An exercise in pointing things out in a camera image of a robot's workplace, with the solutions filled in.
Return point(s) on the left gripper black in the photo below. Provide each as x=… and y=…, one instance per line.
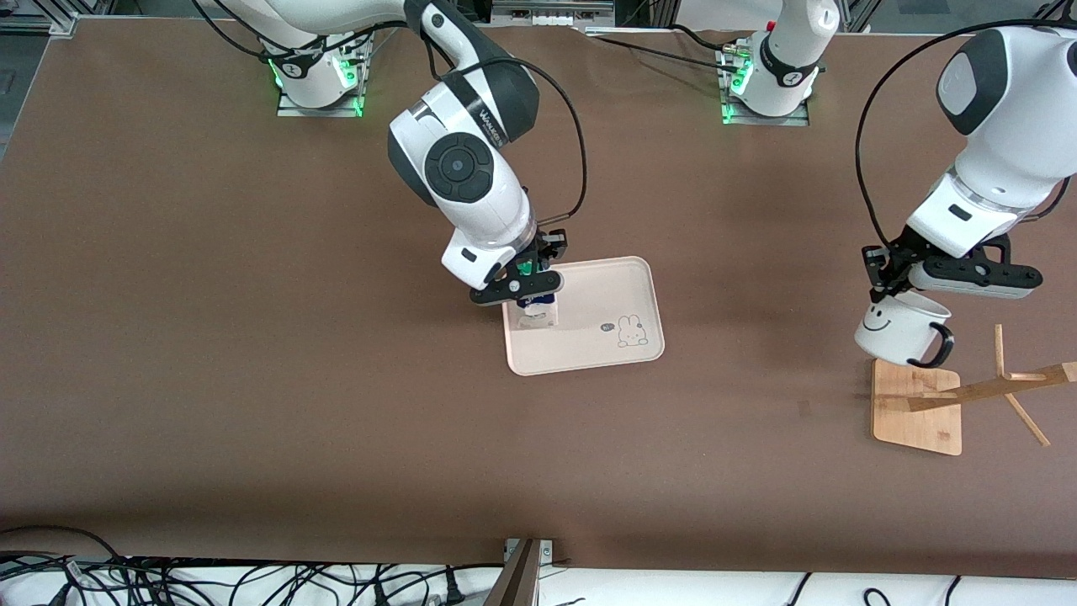
x=892, y=266

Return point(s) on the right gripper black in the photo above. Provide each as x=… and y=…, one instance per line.
x=545, y=250

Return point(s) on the white smiley face mug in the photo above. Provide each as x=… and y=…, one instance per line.
x=896, y=337

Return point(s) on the blue white milk carton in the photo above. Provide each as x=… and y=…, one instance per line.
x=538, y=318

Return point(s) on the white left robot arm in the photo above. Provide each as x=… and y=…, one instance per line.
x=1010, y=126

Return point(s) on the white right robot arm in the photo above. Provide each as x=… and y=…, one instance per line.
x=463, y=168

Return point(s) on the white rabbit print tray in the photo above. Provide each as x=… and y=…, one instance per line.
x=589, y=353

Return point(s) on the wooden mug stand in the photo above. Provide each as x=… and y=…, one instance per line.
x=913, y=429

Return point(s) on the dark metal beam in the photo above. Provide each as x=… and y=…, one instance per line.
x=513, y=581

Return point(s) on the black power plug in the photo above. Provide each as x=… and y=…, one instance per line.
x=454, y=589

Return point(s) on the aluminium corner profile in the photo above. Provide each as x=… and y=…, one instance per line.
x=50, y=27

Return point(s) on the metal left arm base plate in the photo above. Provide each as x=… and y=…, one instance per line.
x=757, y=121

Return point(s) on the silver aluminium frame bar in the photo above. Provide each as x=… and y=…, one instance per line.
x=551, y=10

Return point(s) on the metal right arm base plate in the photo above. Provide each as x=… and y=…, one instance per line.
x=290, y=109

